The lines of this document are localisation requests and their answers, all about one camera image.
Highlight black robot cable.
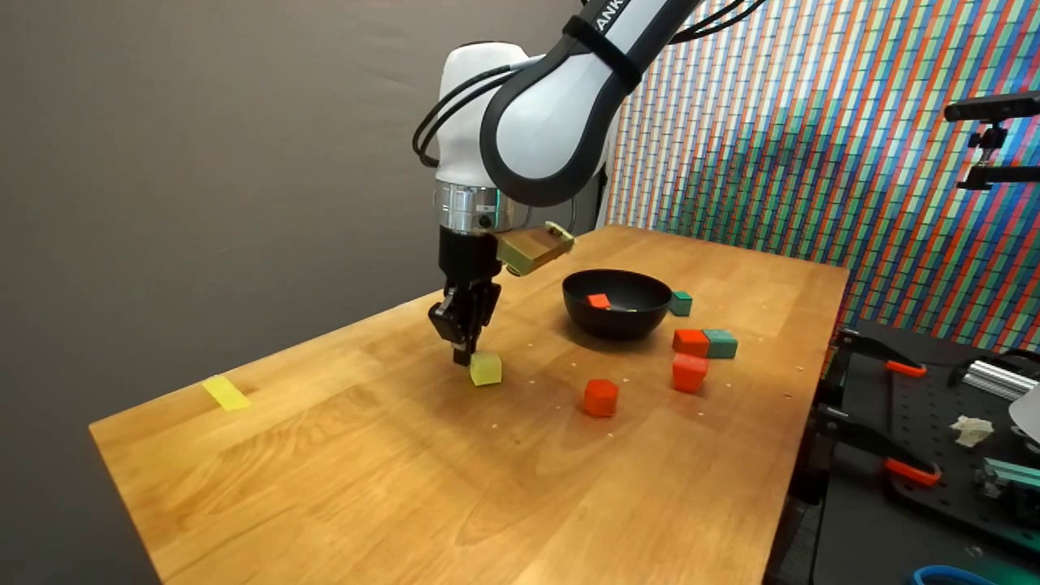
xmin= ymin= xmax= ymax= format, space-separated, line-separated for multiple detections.
xmin=407 ymin=62 xmax=517 ymax=173

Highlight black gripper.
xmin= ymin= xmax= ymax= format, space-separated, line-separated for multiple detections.
xmin=427 ymin=224 xmax=507 ymax=368

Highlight white crumpled object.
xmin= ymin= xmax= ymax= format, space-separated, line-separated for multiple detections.
xmin=950 ymin=412 xmax=998 ymax=453

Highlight black bowl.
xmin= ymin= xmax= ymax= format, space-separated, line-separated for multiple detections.
xmin=560 ymin=268 xmax=676 ymax=345

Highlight blue scissors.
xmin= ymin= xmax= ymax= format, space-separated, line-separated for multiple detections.
xmin=907 ymin=561 xmax=1000 ymax=585

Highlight black clamp orange handle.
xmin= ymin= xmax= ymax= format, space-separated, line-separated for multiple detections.
xmin=836 ymin=326 xmax=936 ymax=385
xmin=811 ymin=399 xmax=944 ymax=495

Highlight yellow tape strip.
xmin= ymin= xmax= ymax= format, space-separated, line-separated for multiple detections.
xmin=199 ymin=373 xmax=253 ymax=416

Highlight white box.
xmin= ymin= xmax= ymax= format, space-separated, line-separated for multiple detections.
xmin=959 ymin=359 xmax=1040 ymax=402

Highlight grey fabric backdrop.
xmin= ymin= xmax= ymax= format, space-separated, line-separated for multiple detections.
xmin=0 ymin=0 xmax=612 ymax=585

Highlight teal tool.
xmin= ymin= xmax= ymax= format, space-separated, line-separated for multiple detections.
xmin=974 ymin=453 xmax=1040 ymax=500

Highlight grey disc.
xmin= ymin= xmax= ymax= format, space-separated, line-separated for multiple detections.
xmin=1004 ymin=385 xmax=1040 ymax=448

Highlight black pegboard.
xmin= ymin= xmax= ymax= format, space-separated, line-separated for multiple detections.
xmin=793 ymin=318 xmax=1040 ymax=561

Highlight tan wrist camera box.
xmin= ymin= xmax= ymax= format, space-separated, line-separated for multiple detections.
xmin=494 ymin=221 xmax=578 ymax=281

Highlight yellow wooden block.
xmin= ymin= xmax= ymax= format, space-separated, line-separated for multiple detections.
xmin=463 ymin=352 xmax=507 ymax=389

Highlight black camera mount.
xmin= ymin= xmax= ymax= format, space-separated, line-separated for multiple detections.
xmin=940 ymin=91 xmax=1040 ymax=195

